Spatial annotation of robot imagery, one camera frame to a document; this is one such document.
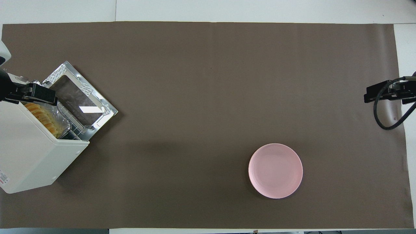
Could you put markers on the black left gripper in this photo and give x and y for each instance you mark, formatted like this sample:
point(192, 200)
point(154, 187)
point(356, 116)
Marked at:
point(6, 86)

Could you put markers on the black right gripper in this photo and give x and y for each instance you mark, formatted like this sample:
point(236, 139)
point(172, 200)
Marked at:
point(410, 94)

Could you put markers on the yellow spiral bread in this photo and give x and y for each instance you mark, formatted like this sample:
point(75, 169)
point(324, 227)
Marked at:
point(45, 118)

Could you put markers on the aluminium foil tray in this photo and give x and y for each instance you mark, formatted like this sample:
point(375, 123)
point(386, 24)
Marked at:
point(61, 122)

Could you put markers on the white toaster oven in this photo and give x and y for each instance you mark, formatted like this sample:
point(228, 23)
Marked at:
point(29, 156)

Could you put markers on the pink round plate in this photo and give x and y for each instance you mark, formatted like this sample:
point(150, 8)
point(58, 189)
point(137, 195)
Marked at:
point(275, 171)

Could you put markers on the brown table mat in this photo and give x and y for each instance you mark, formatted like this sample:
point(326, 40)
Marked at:
point(208, 97)

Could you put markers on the glass oven door silver frame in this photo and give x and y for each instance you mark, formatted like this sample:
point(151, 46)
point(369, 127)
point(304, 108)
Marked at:
point(81, 100)

